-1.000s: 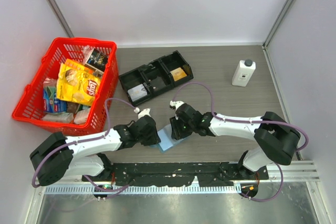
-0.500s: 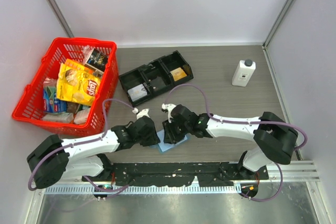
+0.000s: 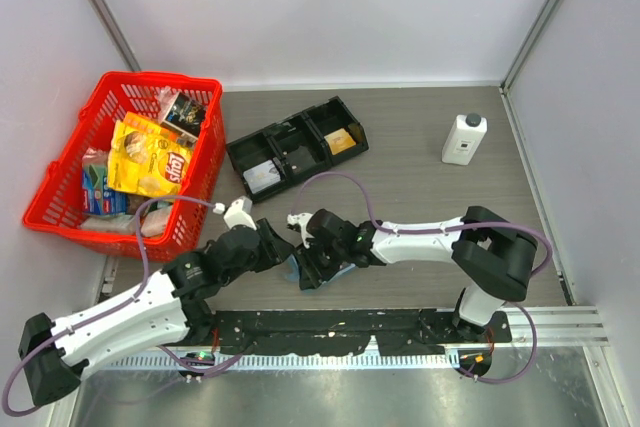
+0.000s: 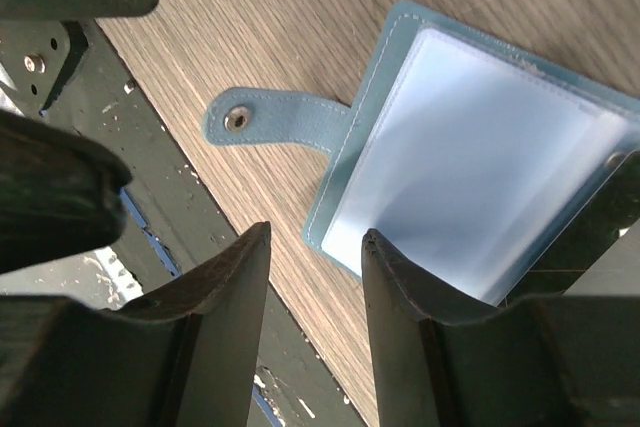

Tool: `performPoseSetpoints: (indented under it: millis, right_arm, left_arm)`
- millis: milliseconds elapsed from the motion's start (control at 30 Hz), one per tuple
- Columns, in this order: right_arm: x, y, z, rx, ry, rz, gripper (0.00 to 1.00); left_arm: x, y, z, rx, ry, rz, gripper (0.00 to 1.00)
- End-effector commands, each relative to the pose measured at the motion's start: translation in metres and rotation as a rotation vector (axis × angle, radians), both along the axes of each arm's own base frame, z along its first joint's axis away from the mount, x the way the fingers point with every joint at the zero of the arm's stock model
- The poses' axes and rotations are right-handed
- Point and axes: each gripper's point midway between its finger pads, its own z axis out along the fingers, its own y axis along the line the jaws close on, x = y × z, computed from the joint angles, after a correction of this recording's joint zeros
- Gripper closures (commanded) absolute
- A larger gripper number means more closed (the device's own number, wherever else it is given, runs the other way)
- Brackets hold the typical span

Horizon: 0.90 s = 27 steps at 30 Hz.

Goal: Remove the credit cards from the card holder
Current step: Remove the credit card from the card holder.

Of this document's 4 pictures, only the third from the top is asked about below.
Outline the black snack box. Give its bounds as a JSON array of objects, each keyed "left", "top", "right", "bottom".
[{"left": 158, "top": 92, "right": 206, "bottom": 143}]

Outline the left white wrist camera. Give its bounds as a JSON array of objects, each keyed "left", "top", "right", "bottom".
[{"left": 212, "top": 196, "right": 257, "bottom": 230}]

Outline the aluminium rail frame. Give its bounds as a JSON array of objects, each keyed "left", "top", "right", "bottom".
[{"left": 62, "top": 306, "right": 611, "bottom": 373}]

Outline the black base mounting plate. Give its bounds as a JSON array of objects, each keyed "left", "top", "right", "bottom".
[{"left": 154, "top": 307, "right": 514, "bottom": 356}]

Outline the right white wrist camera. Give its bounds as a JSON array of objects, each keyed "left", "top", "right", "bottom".
[{"left": 286, "top": 213, "right": 313, "bottom": 248}]

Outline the white card in tray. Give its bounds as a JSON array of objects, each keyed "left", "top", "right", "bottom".
[{"left": 243, "top": 160, "right": 282, "bottom": 194}]

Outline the blue packaged item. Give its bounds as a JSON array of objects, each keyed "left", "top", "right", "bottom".
[{"left": 82, "top": 164, "right": 128, "bottom": 217}]

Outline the black three-compartment organizer tray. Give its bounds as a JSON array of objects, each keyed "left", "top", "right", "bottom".
[{"left": 226, "top": 96, "right": 369, "bottom": 203}]

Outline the red plastic shopping basket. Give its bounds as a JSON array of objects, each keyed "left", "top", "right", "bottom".
[{"left": 23, "top": 71, "right": 226, "bottom": 259}]

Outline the yellow Lays chips bag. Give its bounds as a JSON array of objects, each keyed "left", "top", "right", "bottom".
[{"left": 107, "top": 112, "right": 193, "bottom": 198}]

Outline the white bottle grey cap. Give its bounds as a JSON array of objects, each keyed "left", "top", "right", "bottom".
[{"left": 441, "top": 113, "right": 488, "bottom": 166}]

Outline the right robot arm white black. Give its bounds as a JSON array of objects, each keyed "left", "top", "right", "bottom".
[{"left": 287, "top": 206, "right": 538, "bottom": 342}]

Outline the blue leather card holder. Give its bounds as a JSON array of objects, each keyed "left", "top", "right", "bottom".
[{"left": 284, "top": 256, "right": 356, "bottom": 292}]

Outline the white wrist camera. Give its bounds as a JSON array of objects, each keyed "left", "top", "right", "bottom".
[
  {"left": 212, "top": 196, "right": 257, "bottom": 230},
  {"left": 286, "top": 213, "right": 313, "bottom": 248}
]

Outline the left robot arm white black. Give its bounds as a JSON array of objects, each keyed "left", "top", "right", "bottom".
[{"left": 18, "top": 219, "right": 294, "bottom": 407}]

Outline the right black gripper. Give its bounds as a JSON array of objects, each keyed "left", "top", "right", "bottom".
[{"left": 292, "top": 236, "right": 346, "bottom": 291}]

